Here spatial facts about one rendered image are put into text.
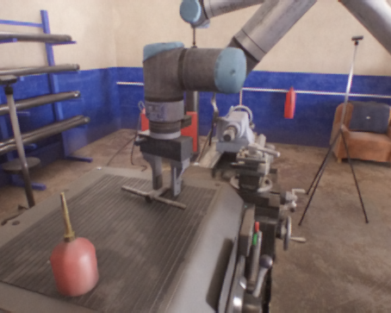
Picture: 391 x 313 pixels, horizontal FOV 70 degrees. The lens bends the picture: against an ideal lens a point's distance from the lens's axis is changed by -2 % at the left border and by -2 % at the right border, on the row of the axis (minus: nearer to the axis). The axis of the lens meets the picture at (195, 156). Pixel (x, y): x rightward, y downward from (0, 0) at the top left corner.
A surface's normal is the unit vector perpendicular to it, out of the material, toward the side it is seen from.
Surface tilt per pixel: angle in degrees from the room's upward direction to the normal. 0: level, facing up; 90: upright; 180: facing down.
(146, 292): 0
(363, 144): 90
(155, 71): 89
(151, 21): 90
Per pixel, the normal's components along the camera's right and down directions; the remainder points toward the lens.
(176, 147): -0.53, 0.29
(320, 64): -0.28, 0.33
